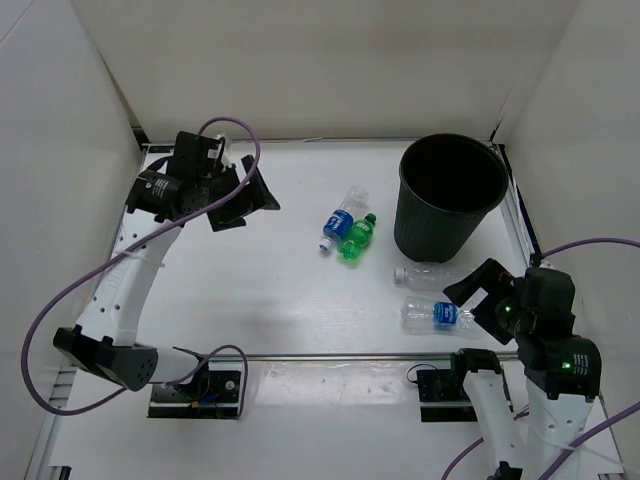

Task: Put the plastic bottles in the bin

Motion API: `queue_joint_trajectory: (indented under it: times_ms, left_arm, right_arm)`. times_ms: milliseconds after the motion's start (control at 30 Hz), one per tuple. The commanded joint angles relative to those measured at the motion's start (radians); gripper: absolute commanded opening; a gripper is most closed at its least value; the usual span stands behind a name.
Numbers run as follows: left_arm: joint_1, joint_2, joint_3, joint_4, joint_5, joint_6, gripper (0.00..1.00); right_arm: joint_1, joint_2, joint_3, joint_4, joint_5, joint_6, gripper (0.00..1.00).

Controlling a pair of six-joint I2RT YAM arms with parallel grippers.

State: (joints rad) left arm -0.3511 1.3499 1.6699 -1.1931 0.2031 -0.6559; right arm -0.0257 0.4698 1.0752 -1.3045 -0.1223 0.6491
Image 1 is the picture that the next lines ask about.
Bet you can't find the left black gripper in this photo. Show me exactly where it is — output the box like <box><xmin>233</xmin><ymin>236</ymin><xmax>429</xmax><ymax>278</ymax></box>
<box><xmin>196</xmin><ymin>155</ymin><xmax>280</xmax><ymax>232</ymax></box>

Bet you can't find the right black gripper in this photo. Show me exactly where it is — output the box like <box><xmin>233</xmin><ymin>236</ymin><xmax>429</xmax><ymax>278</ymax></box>
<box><xmin>443</xmin><ymin>258</ymin><xmax>534</xmax><ymax>344</ymax></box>

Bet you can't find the blue label bottle white cap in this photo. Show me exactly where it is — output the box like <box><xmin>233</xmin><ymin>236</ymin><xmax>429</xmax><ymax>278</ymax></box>
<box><xmin>319</xmin><ymin>186</ymin><xmax>369</xmax><ymax>253</ymax></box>

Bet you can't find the green plastic bottle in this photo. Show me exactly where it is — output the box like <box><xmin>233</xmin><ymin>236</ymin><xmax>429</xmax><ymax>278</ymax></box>
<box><xmin>338</xmin><ymin>213</ymin><xmax>377</xmax><ymax>262</ymax></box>

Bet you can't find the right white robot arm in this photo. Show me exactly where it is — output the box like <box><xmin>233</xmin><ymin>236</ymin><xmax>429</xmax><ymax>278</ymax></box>
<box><xmin>444</xmin><ymin>259</ymin><xmax>602</xmax><ymax>479</ymax></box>

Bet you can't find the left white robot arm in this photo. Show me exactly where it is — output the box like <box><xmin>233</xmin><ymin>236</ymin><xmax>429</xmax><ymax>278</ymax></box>
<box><xmin>53</xmin><ymin>131</ymin><xmax>280</xmax><ymax>400</ymax></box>

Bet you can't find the dark green plastic bin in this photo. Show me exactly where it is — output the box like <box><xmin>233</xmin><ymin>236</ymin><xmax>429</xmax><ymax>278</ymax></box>
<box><xmin>393</xmin><ymin>133</ymin><xmax>508</xmax><ymax>263</ymax></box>

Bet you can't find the clear unlabelled plastic bottle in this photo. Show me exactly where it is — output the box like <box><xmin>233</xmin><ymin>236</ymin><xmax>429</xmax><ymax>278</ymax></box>
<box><xmin>393</xmin><ymin>264</ymin><xmax>472</xmax><ymax>291</ymax></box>

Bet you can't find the clear Aquafina bottle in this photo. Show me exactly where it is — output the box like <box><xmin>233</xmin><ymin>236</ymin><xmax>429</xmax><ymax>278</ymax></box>
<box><xmin>400</xmin><ymin>297</ymin><xmax>480</xmax><ymax>338</ymax></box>

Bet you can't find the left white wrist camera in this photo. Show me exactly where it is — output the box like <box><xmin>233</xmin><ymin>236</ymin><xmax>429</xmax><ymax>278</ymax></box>
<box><xmin>207</xmin><ymin>133</ymin><xmax>233</xmax><ymax>169</ymax></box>

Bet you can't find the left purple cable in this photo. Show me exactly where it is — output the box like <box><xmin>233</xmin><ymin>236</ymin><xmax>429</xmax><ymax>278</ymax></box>
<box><xmin>22</xmin><ymin>117</ymin><xmax>263</xmax><ymax>416</ymax></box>

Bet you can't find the purple cable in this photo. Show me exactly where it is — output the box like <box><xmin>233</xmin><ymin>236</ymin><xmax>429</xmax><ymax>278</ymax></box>
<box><xmin>22</xmin><ymin>117</ymin><xmax>263</xmax><ymax>416</ymax></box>
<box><xmin>439</xmin><ymin>238</ymin><xmax>640</xmax><ymax>480</ymax></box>

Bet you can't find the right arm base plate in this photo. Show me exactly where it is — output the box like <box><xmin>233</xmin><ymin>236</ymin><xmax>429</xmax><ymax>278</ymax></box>
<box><xmin>405</xmin><ymin>362</ymin><xmax>514</xmax><ymax>424</ymax></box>

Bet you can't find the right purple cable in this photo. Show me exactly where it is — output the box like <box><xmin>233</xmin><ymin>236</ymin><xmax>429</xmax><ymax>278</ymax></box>
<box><xmin>439</xmin><ymin>238</ymin><xmax>640</xmax><ymax>480</ymax></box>

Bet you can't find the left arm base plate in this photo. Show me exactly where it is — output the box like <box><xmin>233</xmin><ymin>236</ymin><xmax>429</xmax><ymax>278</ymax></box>
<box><xmin>147</xmin><ymin>362</ymin><xmax>246</xmax><ymax>420</ymax></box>

